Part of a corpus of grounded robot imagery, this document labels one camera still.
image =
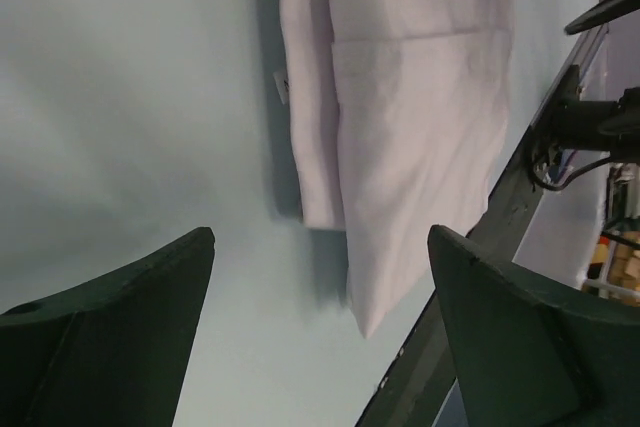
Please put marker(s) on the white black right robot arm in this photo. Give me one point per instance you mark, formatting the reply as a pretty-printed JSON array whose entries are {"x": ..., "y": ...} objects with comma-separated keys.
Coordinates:
[{"x": 598, "y": 126}]

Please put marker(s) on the aluminium frame rail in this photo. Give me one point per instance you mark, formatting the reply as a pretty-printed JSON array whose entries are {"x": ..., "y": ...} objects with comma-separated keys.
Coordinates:
[{"x": 587, "y": 47}]

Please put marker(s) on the white long sleeve shirt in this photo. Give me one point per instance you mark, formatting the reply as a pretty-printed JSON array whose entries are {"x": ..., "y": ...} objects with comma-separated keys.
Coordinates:
[{"x": 398, "y": 112}]

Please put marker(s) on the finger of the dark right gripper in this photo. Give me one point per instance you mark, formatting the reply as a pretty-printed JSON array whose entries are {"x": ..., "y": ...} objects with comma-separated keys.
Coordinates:
[{"x": 603, "y": 12}]

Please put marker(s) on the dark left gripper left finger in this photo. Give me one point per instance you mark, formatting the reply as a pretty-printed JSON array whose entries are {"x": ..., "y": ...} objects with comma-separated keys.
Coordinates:
[{"x": 112, "y": 351}]

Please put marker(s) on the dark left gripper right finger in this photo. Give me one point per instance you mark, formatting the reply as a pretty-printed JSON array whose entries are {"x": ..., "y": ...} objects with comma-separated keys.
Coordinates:
[{"x": 528, "y": 350}]

